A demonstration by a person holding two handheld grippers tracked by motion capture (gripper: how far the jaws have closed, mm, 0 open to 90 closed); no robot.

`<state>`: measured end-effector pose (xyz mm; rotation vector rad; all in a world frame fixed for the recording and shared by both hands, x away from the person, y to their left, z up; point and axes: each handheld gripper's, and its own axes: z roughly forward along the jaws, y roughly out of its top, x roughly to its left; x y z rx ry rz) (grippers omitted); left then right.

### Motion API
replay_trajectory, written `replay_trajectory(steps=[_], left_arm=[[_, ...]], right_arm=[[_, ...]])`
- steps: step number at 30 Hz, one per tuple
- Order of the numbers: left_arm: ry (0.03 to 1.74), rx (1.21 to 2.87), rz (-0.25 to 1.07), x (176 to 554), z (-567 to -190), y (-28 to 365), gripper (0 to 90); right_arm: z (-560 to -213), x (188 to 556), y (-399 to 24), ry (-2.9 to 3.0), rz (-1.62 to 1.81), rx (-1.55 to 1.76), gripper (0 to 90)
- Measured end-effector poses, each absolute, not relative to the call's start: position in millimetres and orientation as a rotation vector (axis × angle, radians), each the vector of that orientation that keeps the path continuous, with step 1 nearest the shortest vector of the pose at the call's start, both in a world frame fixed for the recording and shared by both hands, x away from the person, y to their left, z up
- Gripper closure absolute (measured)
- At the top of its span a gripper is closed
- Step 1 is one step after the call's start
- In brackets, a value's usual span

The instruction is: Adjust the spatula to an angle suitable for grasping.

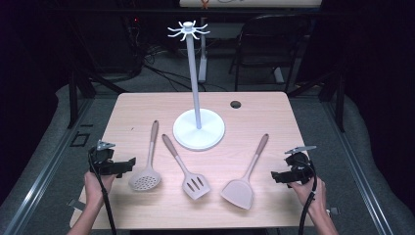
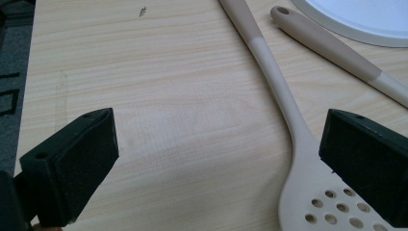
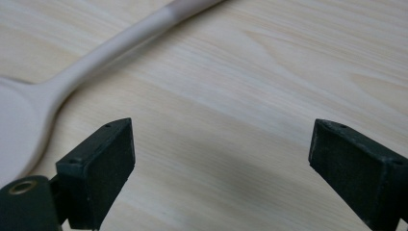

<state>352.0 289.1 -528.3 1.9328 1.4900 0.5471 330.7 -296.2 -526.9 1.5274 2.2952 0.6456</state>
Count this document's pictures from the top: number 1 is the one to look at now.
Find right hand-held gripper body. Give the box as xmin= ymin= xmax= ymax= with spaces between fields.
xmin=284 ymin=145 xmax=317 ymax=184

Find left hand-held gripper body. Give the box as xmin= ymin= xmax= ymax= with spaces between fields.
xmin=88 ymin=140 xmax=118 ymax=176

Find beige perforated skimmer spoon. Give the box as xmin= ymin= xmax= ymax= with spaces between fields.
xmin=127 ymin=119 xmax=162 ymax=192

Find beige solid spatula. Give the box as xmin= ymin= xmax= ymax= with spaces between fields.
xmin=220 ymin=132 xmax=270 ymax=211

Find beige slotted spatula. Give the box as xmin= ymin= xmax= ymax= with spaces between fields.
xmin=161 ymin=133 xmax=211 ymax=201

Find white utensil rack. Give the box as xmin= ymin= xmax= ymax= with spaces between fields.
xmin=166 ymin=20 xmax=226 ymax=152

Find person's left hand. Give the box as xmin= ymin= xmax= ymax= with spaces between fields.
xmin=83 ymin=170 xmax=115 ymax=210

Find person's right hand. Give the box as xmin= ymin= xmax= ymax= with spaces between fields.
xmin=288 ymin=177 xmax=327 ymax=213

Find white table foot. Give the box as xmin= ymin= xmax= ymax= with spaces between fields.
xmin=273 ymin=67 xmax=286 ymax=84

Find dark equipment with red light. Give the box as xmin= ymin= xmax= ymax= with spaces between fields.
xmin=96 ymin=0 xmax=145 ymax=76

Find black folding chair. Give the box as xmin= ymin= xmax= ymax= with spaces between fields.
xmin=228 ymin=13 xmax=311 ymax=94

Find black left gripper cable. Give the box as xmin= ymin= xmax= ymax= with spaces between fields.
xmin=87 ymin=147 xmax=117 ymax=235

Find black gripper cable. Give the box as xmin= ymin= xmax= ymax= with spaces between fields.
xmin=87 ymin=147 xmax=117 ymax=235
xmin=297 ymin=159 xmax=318 ymax=235

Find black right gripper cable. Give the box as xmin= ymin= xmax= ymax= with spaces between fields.
xmin=297 ymin=159 xmax=318 ymax=235

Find aluminium floor rail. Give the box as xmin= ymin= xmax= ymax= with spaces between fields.
xmin=321 ymin=97 xmax=396 ymax=235
xmin=0 ymin=97 xmax=96 ymax=235

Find black metal frame stand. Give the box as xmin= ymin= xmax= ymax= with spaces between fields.
xmin=67 ymin=65 xmax=129 ymax=130
xmin=287 ymin=65 xmax=346 ymax=133

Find black floor cables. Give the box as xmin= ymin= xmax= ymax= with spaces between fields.
xmin=142 ymin=45 xmax=229 ymax=93

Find white table leg post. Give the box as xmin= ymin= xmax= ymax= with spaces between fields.
xmin=197 ymin=18 xmax=209 ymax=84

